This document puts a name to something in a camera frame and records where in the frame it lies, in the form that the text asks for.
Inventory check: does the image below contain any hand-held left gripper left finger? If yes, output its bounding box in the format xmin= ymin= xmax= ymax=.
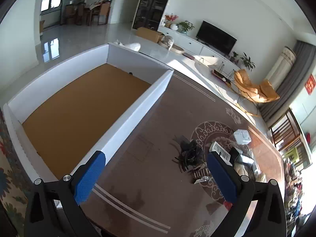
xmin=24 ymin=150 xmax=107 ymax=237

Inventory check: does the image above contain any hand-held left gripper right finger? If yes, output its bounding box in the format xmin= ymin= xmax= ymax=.
xmin=206 ymin=151 xmax=288 ymax=237

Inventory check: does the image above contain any rhinestone bow hair clip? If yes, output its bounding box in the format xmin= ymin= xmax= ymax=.
xmin=193 ymin=175 xmax=213 ymax=184

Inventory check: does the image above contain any beige knitted cloth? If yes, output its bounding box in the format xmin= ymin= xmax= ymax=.
xmin=233 ymin=163 xmax=267 ymax=183

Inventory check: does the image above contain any black carton box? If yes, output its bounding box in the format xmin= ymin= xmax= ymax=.
xmin=228 ymin=147 xmax=244 ymax=166

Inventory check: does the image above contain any white bottle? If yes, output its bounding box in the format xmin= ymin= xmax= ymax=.
xmin=209 ymin=141 xmax=231 ymax=163

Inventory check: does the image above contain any black organza flower hair clip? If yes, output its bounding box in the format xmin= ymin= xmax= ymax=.
xmin=170 ymin=135 xmax=205 ymax=173

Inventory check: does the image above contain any clear plastic box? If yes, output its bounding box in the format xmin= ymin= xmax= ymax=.
xmin=233 ymin=129 xmax=252 ymax=145

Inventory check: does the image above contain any white cardboard box container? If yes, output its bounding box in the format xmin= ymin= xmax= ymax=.
xmin=2 ymin=43 xmax=174 ymax=185

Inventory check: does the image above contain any clutter of small goods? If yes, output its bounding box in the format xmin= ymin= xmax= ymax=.
xmin=283 ymin=150 xmax=309 ymax=215

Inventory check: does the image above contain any wooden slatted chair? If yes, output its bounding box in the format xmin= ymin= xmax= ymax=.
xmin=270 ymin=109 xmax=303 ymax=151

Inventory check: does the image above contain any floral patterned cloth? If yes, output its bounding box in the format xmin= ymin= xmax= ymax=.
xmin=0 ymin=109 xmax=28 ymax=218

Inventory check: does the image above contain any orange lounge chair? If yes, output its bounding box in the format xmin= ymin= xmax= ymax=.
xmin=233 ymin=69 xmax=280 ymax=116

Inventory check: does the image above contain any large leafy potted plant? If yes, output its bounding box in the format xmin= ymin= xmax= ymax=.
xmin=240 ymin=53 xmax=255 ymax=71

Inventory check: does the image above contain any grey curtain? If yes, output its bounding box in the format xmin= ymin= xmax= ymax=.
xmin=260 ymin=40 xmax=316 ymax=129

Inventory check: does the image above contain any covered standing air conditioner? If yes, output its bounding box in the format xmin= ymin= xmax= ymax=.
xmin=265 ymin=46 xmax=297 ymax=92

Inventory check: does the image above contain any round beige cat scratcher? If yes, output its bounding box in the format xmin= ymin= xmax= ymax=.
xmin=158 ymin=41 xmax=185 ymax=54

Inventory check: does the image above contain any white television cabinet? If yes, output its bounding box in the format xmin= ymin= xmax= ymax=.
xmin=158 ymin=25 xmax=241 ymax=71

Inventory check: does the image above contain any black flat television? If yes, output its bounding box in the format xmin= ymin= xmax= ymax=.
xmin=196 ymin=20 xmax=238 ymax=55

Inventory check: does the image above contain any white lying cat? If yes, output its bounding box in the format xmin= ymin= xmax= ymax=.
xmin=124 ymin=42 xmax=142 ymax=52

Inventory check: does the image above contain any white standing cat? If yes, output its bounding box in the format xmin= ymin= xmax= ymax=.
xmin=164 ymin=36 xmax=175 ymax=51

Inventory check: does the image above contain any green plant in teal pot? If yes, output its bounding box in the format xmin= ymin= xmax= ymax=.
xmin=176 ymin=20 xmax=195 ymax=34

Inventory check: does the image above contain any brown cardboard box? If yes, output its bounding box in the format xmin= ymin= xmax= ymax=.
xmin=136 ymin=27 xmax=165 ymax=43

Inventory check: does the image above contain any red flower bouquet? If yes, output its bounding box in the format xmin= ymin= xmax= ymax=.
xmin=164 ymin=14 xmax=179 ymax=28

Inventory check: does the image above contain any wooden dining table with chairs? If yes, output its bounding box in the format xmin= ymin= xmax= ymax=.
xmin=65 ymin=0 xmax=111 ymax=26

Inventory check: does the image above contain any dark glass display cabinet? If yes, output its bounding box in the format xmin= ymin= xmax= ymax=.
xmin=132 ymin=0 xmax=176 ymax=30

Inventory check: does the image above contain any wire-leg side table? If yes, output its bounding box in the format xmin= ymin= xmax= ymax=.
xmin=211 ymin=63 xmax=241 ymax=87

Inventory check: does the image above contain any red wall hanging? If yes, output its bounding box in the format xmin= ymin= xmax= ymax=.
xmin=304 ymin=74 xmax=316 ymax=95

